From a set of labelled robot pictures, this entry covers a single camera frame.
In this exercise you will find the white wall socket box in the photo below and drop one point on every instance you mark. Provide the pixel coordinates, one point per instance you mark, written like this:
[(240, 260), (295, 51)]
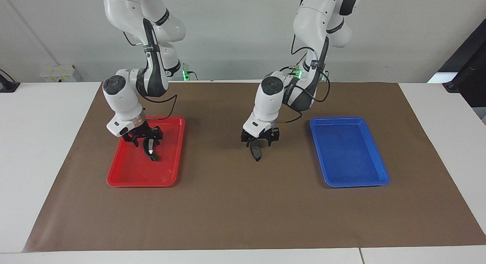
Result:
[(59, 73)]

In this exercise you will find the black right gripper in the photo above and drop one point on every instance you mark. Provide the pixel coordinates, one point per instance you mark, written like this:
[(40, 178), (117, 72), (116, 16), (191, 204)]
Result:
[(142, 132)]

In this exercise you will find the blue plastic tray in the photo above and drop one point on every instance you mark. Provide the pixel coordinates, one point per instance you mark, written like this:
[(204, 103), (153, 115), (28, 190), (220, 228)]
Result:
[(349, 157)]

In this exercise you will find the brown paper mat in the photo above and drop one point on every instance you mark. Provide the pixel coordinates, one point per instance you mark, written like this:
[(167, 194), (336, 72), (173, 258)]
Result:
[(246, 211)]

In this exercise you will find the black stand equipment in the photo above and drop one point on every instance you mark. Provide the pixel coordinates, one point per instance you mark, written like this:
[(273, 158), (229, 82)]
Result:
[(471, 74)]

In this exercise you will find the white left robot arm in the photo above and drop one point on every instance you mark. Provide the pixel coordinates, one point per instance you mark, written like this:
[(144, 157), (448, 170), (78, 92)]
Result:
[(269, 100)]

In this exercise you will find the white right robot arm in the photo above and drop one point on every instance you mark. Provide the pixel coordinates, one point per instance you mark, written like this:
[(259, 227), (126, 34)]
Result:
[(121, 100)]

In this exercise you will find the black clamp device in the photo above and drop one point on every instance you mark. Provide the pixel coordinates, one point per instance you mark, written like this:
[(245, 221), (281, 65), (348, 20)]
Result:
[(8, 85)]

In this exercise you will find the dark brake pad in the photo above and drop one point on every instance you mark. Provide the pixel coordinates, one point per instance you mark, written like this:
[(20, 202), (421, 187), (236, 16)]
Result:
[(256, 152)]

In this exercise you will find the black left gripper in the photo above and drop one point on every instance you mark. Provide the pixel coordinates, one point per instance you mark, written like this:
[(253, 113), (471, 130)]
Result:
[(262, 135)]

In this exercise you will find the red plastic tray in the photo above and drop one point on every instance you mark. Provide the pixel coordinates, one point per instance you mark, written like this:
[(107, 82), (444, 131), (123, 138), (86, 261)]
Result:
[(129, 169)]

